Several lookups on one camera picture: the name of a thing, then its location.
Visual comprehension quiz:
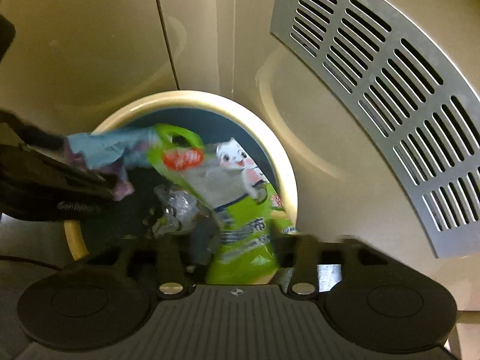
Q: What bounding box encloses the blue purple wrapper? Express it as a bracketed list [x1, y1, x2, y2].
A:
[64, 127, 160, 201]

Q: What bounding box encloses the round blue trash bin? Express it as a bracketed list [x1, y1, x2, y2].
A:
[63, 89, 299, 285]

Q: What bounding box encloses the green snack wrapper bag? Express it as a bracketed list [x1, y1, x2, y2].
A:
[147, 124, 295, 285]

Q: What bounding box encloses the silver ventilation grille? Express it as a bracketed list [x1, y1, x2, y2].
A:
[271, 0, 479, 258]

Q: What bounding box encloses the crumpled trash pile in bin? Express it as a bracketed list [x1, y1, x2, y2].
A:
[145, 184, 221, 267]

